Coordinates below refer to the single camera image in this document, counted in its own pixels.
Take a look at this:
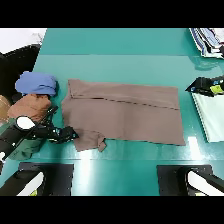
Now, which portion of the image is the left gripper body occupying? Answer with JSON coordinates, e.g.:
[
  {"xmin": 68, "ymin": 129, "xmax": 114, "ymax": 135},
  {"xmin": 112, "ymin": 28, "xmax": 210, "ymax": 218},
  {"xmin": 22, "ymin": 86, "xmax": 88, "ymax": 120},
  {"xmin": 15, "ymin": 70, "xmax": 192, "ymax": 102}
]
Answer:
[{"xmin": 49, "ymin": 125, "xmax": 80, "ymax": 145}]

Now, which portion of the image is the brown T-shirt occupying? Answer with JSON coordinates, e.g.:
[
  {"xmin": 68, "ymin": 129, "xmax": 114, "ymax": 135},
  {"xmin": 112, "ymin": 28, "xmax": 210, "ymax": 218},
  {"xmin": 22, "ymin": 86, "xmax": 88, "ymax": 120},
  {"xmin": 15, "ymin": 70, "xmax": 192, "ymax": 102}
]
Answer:
[{"xmin": 61, "ymin": 78, "xmax": 186, "ymax": 153}]

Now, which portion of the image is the dark green garment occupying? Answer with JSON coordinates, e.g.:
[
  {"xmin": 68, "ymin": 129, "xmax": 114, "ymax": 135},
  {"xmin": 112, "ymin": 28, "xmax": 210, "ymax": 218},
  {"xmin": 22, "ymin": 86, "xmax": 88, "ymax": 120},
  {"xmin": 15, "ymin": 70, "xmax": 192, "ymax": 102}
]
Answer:
[{"xmin": 7, "ymin": 137, "xmax": 46, "ymax": 161}]

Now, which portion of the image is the orange-brown garment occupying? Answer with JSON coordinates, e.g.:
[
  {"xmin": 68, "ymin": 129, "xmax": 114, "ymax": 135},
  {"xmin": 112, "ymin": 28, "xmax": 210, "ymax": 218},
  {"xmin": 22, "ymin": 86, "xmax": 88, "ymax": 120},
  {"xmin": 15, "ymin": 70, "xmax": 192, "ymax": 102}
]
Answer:
[{"xmin": 7, "ymin": 93, "xmax": 53, "ymax": 123}]

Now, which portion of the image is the blue garment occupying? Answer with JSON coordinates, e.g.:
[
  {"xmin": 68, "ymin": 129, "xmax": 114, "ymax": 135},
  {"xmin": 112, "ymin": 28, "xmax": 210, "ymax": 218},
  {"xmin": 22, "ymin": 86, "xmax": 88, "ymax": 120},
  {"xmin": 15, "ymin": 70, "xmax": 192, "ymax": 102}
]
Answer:
[{"xmin": 14, "ymin": 70, "xmax": 59, "ymax": 98}]

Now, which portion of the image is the black garment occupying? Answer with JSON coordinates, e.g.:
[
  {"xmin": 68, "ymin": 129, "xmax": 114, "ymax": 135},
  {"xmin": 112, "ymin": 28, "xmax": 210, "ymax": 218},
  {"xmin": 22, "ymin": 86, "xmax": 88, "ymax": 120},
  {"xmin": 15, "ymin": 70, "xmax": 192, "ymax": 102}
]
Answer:
[{"xmin": 0, "ymin": 44, "xmax": 42, "ymax": 102}]

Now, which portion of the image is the white garment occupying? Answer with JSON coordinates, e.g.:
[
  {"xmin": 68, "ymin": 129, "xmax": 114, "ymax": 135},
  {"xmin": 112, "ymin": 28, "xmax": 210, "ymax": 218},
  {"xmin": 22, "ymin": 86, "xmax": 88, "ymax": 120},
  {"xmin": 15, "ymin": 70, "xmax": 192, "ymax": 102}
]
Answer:
[{"xmin": 192, "ymin": 92, "xmax": 224, "ymax": 144}]

